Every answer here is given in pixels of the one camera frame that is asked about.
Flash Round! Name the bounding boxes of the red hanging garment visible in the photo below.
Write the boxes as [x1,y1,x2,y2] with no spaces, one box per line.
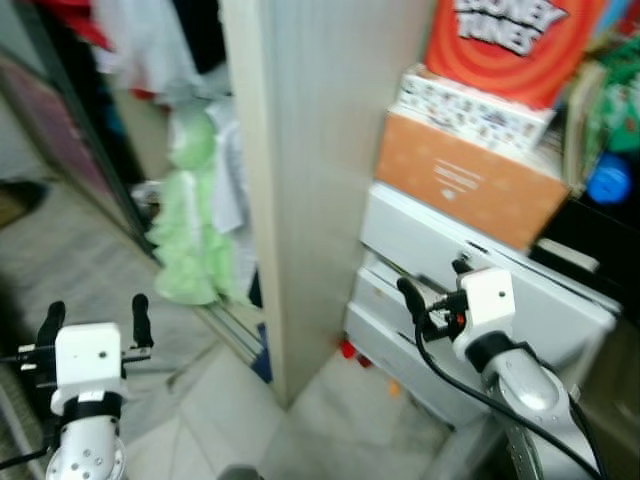
[35,0,111,46]

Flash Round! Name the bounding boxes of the black case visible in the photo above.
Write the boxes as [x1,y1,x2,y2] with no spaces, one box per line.
[530,190,640,301]

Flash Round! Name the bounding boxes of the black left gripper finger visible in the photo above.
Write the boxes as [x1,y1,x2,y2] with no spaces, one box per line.
[130,293,154,348]
[37,300,67,347]

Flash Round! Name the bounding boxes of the robot left leg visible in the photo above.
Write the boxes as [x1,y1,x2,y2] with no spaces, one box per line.
[215,465,266,480]

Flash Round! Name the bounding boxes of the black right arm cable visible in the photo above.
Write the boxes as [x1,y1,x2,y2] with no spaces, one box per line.
[415,310,601,480]

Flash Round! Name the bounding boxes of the white plastic drawer cabinet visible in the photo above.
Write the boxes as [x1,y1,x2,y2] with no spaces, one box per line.
[345,182,621,431]

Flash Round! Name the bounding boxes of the small red toy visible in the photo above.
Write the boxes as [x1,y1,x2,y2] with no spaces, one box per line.
[340,340,371,366]

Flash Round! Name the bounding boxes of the red Looney Tunes box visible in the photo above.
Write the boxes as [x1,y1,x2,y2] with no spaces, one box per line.
[425,0,607,109]

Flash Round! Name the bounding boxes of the white sheer hanging garment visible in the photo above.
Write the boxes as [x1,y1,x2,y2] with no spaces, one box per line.
[95,0,206,101]

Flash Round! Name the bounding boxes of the white patterned flat box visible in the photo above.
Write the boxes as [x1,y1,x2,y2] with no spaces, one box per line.
[390,65,557,156]

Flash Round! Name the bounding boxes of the blue round lid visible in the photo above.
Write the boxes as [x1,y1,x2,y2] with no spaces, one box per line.
[585,152,637,206]

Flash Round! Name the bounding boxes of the light green tulle dress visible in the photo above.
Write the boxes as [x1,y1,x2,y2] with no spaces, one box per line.
[155,110,251,307]

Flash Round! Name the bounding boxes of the dark shoe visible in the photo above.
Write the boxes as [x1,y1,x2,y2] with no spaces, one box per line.
[0,180,46,216]

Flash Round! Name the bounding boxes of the green printed bag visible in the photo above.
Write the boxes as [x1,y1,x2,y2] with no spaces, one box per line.
[580,35,640,156]

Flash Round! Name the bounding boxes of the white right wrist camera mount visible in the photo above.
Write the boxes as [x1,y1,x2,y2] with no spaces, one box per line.
[455,268,517,341]

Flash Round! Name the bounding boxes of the orange cardboard box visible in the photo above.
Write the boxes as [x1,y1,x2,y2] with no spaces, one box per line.
[375,112,571,251]

